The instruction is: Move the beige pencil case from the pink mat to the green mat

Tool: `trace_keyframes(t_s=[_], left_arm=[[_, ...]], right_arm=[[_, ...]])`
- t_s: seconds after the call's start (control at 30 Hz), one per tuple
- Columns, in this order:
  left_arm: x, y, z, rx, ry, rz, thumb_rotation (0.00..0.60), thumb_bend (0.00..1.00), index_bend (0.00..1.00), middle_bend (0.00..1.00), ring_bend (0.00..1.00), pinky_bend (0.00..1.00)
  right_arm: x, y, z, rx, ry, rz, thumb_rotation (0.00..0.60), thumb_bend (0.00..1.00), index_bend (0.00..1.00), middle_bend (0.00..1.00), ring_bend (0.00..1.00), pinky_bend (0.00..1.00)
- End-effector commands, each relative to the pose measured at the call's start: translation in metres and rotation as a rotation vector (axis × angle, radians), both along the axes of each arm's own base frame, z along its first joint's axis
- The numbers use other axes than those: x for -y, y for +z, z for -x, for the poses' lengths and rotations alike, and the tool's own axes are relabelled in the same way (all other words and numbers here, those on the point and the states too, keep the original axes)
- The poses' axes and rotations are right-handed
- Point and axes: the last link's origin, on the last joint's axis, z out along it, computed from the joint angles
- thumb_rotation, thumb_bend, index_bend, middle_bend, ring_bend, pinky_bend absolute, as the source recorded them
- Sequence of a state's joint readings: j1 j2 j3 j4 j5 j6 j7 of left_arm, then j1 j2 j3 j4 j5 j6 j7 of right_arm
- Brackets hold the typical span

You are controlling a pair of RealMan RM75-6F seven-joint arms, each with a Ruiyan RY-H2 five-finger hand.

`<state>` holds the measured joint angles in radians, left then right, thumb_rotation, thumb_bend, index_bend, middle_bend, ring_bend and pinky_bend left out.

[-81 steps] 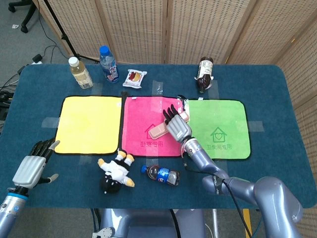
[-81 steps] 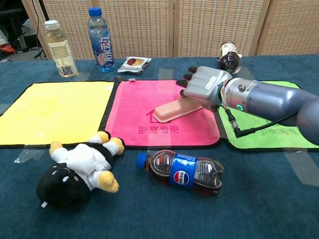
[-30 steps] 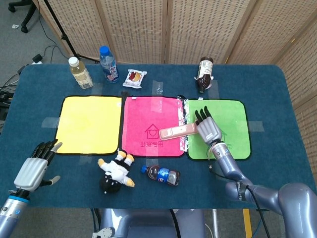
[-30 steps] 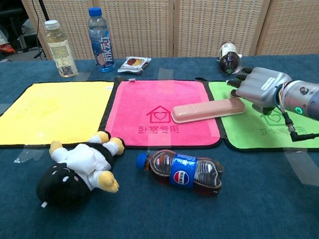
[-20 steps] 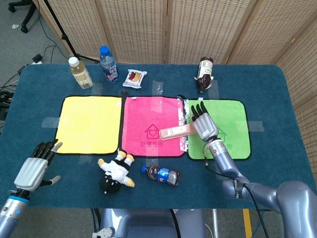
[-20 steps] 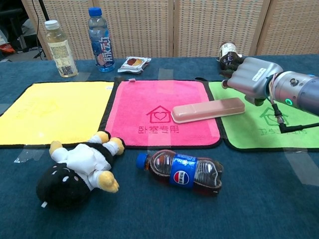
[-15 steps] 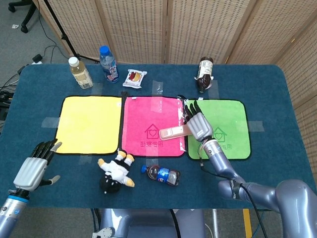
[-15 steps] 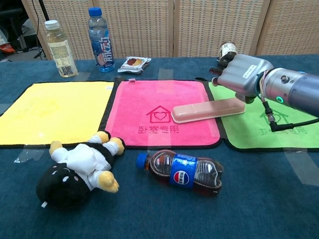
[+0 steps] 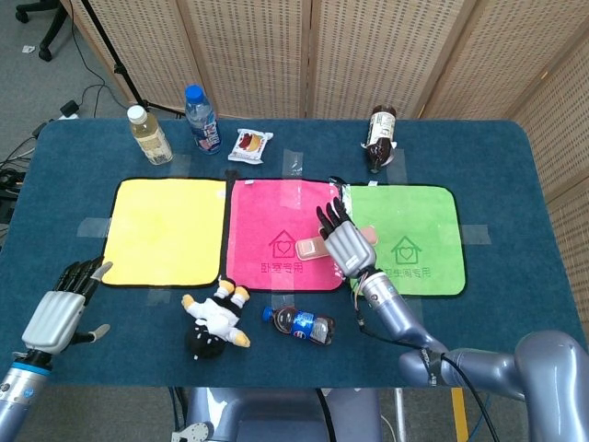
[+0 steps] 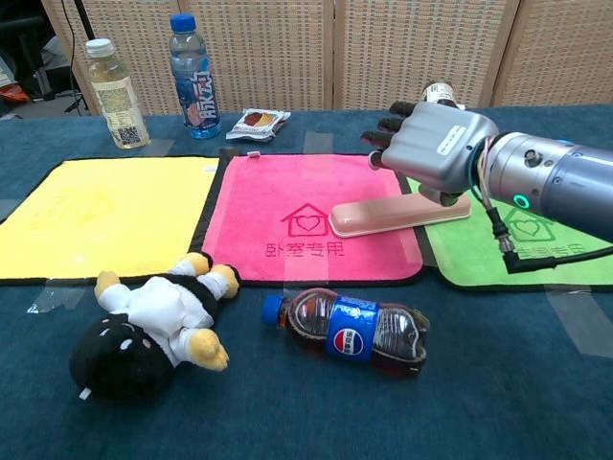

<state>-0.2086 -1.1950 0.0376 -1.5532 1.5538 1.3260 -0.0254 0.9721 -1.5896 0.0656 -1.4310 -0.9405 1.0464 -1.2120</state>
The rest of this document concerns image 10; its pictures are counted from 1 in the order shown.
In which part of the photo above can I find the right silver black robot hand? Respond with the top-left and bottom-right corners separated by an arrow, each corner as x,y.
359,100 -> 500,208

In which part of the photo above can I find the pink rectangular case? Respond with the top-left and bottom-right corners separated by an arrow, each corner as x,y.
329,191 -> 473,240

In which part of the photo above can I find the green cloth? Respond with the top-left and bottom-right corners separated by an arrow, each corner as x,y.
404,174 -> 613,291

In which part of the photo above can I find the pink cloth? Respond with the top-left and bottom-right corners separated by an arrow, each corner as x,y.
200,152 -> 425,288

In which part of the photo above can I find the yellow cloth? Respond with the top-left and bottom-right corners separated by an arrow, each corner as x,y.
0,155 -> 221,287

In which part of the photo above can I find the brown sauce bottle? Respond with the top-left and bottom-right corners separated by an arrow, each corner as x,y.
420,80 -> 468,110

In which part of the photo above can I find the crinkled clear tape strip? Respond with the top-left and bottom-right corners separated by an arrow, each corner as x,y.
399,229 -> 438,268

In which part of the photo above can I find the white snack packet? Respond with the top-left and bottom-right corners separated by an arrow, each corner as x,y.
225,108 -> 292,143

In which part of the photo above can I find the wicker folding screen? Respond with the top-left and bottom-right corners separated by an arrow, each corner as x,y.
40,0 -> 613,116

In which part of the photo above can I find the pepsi cola bottle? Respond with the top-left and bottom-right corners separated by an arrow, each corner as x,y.
261,287 -> 431,380

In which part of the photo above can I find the blue sports drink bottle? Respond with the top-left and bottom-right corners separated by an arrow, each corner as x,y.
169,12 -> 222,140

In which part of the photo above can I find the dark blue table cover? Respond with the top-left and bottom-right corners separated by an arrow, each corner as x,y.
0,103 -> 613,460

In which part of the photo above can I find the yellow tea bottle white cap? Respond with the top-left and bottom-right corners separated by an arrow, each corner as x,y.
84,37 -> 151,150

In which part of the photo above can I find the plush penguin toy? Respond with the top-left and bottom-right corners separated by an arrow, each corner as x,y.
69,252 -> 241,403

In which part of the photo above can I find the black tripod stand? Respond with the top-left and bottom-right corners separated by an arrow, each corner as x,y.
61,0 -> 97,114

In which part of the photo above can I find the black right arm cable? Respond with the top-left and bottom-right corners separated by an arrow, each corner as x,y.
486,205 -> 613,275

